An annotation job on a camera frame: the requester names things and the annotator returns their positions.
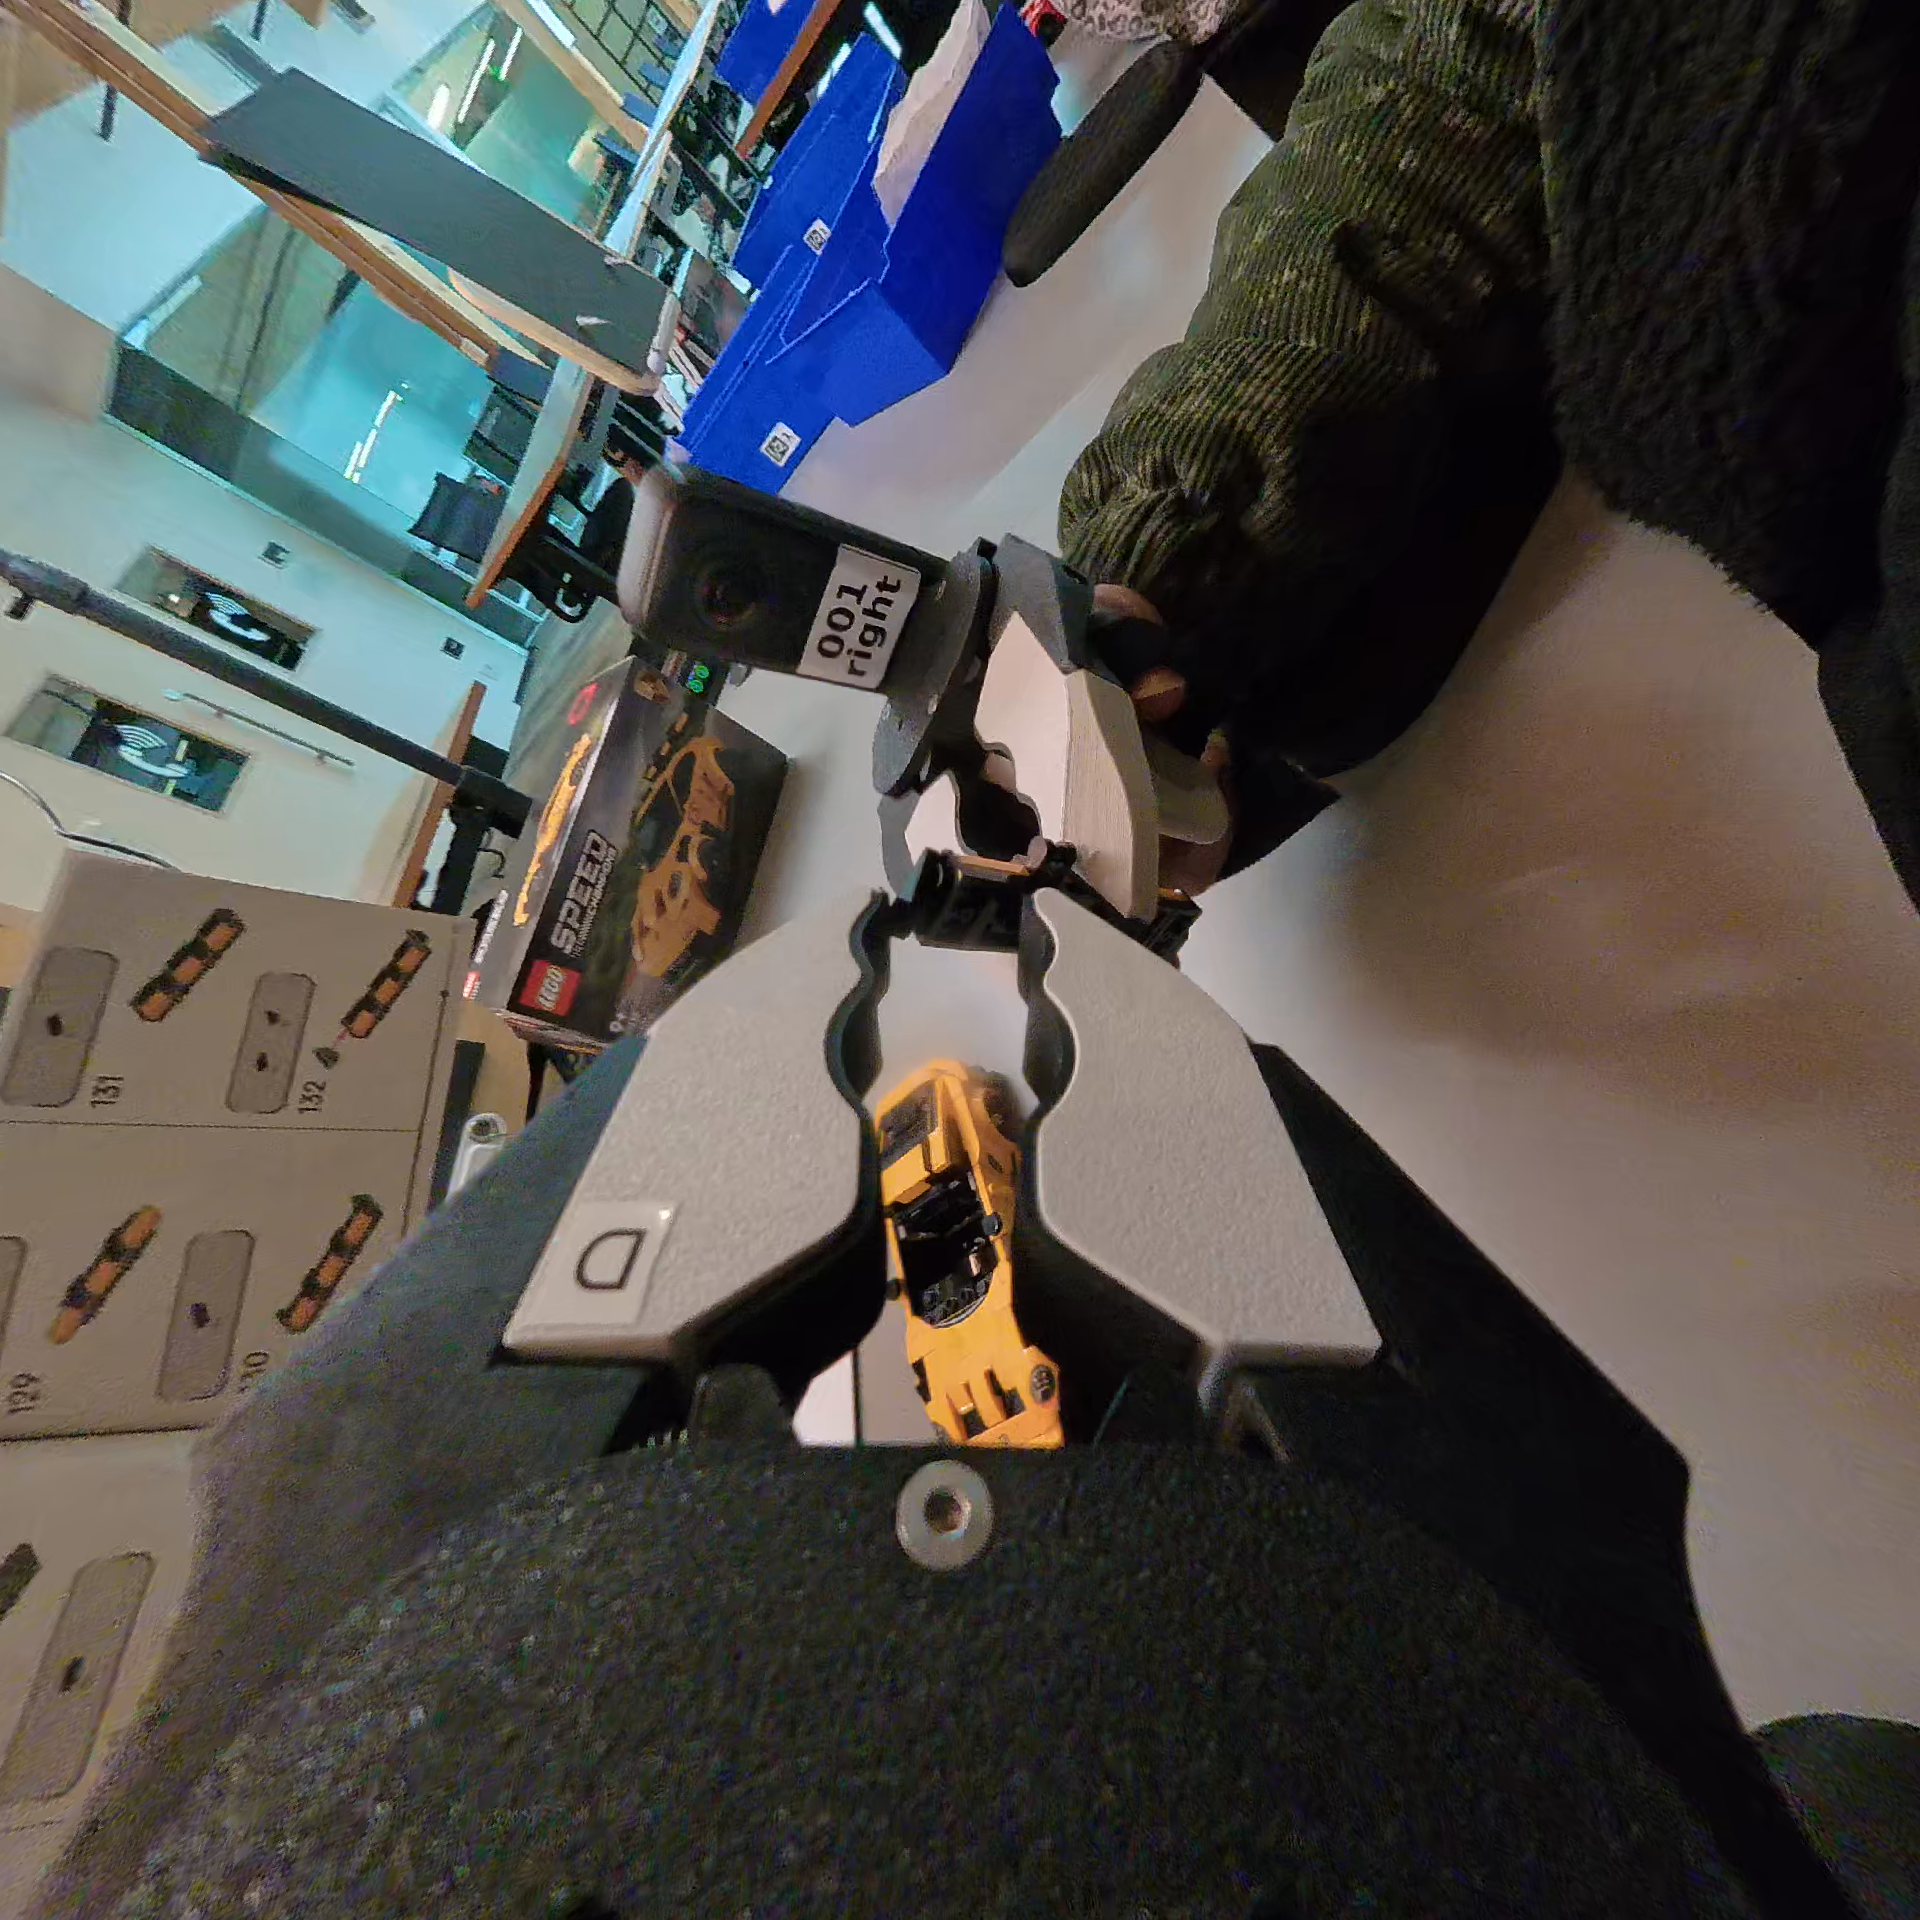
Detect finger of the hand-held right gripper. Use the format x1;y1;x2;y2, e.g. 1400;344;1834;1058
976;615;1166;922

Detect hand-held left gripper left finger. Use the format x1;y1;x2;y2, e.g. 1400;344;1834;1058
502;884;902;1424

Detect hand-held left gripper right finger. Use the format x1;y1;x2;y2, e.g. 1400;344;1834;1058
1014;884;1385;1432

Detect black and yellow lego strip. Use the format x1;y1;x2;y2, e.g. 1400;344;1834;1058
883;843;1203;964

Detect yellow lego car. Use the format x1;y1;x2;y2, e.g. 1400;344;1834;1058
872;1057;1069;1452

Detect lego set box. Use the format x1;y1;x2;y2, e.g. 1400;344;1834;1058
464;657;793;1047

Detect lego instruction booklet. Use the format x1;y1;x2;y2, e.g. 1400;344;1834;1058
0;851;481;1817

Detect person's right hand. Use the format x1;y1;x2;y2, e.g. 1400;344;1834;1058
1091;586;1247;889

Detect long grey desk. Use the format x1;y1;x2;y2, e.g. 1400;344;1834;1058
461;352;600;615

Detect row of dark office chairs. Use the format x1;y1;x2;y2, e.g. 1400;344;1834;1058
405;382;669;624

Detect stacked blue plastic bins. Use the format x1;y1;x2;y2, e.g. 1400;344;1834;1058
678;0;1066;494

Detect dark panel with wooden rim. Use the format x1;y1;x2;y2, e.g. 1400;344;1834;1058
198;67;681;400

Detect white packing paper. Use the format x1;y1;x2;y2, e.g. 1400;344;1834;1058
870;0;994;226

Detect metal stand pole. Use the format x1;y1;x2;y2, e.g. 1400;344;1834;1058
0;546;536;841

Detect person's dark clothing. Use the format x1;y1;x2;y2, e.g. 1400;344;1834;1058
1499;0;1920;1920

